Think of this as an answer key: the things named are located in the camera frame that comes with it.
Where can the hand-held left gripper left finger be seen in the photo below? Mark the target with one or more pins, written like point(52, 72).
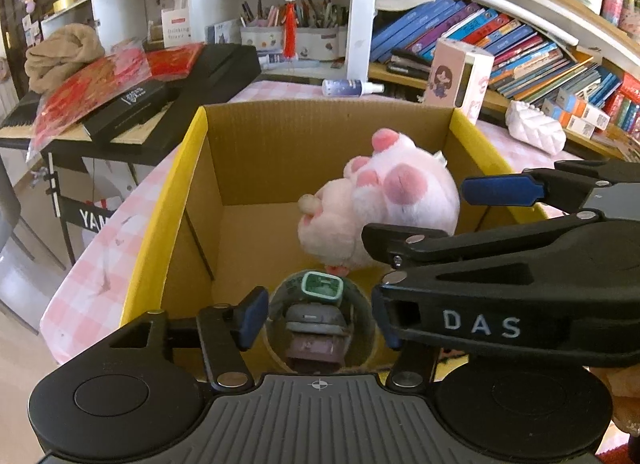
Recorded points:
point(252, 316)

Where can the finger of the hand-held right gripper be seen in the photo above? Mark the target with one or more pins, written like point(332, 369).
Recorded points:
point(425, 244)
point(500, 191)

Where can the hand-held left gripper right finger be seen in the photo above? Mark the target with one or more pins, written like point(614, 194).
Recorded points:
point(414, 360)

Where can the pale pink paw plush toy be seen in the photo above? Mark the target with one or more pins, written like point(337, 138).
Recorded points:
point(400, 194)

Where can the green smartwatch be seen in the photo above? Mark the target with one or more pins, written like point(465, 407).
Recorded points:
point(322, 289)

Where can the cardboard box with yellow edges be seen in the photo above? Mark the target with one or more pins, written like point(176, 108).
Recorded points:
point(280, 154)

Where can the person's right hand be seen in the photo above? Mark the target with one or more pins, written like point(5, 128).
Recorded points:
point(622, 394)

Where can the white quilted pouch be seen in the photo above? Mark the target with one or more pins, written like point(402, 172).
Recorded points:
point(535, 127)

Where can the orange and blue boxes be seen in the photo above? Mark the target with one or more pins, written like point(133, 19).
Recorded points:
point(580, 114)

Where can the pink box with cartoon girl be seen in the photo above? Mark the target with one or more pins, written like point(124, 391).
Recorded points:
point(445, 77)

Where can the row of leaning books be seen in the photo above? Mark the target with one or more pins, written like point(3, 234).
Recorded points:
point(500, 44)

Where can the small spray bottle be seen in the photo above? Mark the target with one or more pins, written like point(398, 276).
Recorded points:
point(345, 88)

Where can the black keyboard stand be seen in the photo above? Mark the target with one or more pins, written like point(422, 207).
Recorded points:
point(92, 219)

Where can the white shelf unit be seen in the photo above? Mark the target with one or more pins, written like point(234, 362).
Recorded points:
point(361, 19)

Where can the white desk pen organizer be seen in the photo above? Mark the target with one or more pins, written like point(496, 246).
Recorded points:
point(315, 42)

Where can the long black box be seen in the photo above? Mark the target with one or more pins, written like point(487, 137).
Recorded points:
point(125, 109)

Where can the black electronic keyboard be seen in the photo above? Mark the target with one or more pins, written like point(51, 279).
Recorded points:
point(220, 74)

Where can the red tassel ornament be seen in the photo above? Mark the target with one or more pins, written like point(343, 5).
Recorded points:
point(290, 29)

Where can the bunch of pens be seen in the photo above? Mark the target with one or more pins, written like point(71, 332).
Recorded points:
point(310, 12)

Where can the small red printed packet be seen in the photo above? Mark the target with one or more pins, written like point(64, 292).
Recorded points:
point(175, 59)

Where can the large red printed packet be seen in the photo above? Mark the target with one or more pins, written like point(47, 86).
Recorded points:
point(75, 94)

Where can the small picture card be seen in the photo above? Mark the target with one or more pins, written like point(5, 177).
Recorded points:
point(227, 32)

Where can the white box with red label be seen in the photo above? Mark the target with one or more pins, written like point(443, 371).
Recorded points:
point(176, 27)

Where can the beige folded towel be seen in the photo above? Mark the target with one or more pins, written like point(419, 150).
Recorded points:
point(62, 57)

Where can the gold flat box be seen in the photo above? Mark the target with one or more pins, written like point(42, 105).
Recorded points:
point(66, 3)

